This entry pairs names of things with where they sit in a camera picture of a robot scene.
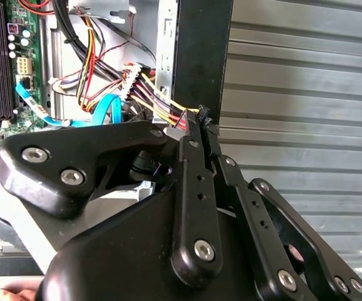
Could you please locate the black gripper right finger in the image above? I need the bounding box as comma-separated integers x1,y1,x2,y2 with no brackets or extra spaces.
199,105,362,301

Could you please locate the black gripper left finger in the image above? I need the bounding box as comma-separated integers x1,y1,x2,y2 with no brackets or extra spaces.
0,110,225,289

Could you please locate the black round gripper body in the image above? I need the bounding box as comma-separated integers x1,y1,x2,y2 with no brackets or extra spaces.
35,187,262,301

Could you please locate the light blue disk data wire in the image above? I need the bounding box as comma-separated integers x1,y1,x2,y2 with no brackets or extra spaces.
92,93,124,127

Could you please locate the orange yellow disk power wire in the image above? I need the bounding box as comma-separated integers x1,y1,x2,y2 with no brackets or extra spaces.
120,62,212,129

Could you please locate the person's bare hand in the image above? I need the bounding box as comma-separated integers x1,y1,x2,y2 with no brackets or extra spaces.
0,277,44,301

